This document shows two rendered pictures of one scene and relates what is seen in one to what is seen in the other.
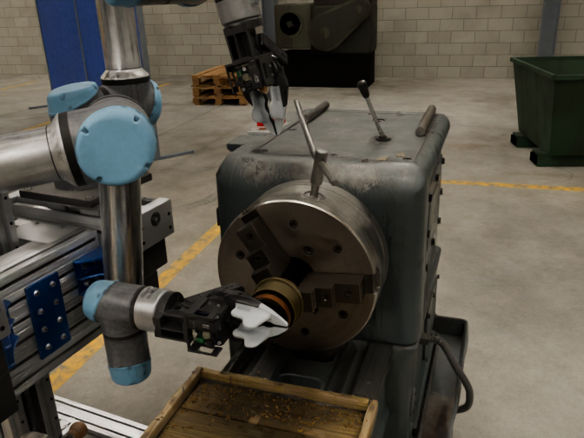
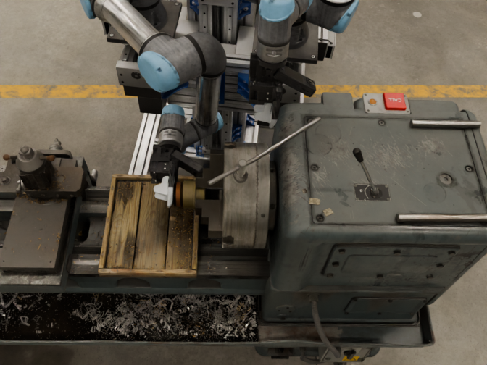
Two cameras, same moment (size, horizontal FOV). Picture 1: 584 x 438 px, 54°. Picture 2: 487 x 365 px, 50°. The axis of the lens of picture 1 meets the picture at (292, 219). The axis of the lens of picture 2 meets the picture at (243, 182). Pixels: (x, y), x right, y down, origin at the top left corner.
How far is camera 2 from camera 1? 1.31 m
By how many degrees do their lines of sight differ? 59
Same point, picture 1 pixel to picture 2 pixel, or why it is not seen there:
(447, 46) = not seen: outside the picture
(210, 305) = (164, 165)
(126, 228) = (199, 95)
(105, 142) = (146, 68)
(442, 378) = (360, 334)
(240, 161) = (288, 114)
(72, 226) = not seen: hidden behind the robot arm
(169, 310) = (164, 148)
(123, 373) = not seen: hidden behind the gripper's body
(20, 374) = (188, 99)
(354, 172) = (290, 188)
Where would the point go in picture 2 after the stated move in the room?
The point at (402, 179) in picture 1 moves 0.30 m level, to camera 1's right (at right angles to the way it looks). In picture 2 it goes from (290, 222) to (340, 332)
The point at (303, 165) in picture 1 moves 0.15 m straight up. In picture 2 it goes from (291, 154) to (298, 120)
